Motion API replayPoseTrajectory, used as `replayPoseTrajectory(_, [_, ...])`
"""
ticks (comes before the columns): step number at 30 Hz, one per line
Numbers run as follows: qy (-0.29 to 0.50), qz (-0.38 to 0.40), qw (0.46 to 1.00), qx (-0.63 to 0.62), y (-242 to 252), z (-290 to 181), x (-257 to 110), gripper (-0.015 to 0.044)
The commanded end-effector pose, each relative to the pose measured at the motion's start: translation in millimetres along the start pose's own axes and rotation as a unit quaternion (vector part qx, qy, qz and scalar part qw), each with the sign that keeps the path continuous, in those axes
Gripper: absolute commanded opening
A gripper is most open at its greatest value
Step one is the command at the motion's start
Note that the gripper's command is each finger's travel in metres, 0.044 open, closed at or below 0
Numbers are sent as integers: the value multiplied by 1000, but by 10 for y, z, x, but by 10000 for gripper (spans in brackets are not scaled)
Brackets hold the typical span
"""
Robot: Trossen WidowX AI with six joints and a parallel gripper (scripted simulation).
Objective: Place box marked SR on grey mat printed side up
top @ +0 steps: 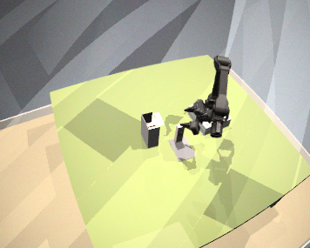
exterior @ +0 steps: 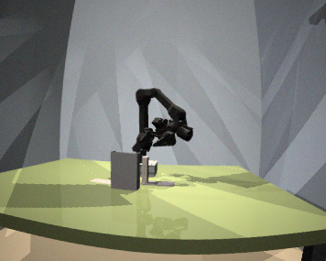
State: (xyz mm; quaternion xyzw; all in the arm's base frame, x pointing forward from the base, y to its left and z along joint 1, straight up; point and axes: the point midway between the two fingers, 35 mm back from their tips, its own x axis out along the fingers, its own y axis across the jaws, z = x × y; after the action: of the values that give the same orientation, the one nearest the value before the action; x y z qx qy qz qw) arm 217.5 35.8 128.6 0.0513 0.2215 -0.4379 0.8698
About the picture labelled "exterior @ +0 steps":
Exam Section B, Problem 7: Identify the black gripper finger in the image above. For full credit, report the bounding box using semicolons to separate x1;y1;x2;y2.
152;133;170;147
139;130;151;144

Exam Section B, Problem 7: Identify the grey open-top bin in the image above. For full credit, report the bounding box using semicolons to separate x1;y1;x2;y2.
110;151;141;190

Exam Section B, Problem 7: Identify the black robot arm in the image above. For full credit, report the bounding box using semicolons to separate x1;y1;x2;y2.
132;88;193;163

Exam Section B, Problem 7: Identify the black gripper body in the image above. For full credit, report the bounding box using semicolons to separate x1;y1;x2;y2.
143;125;176;146

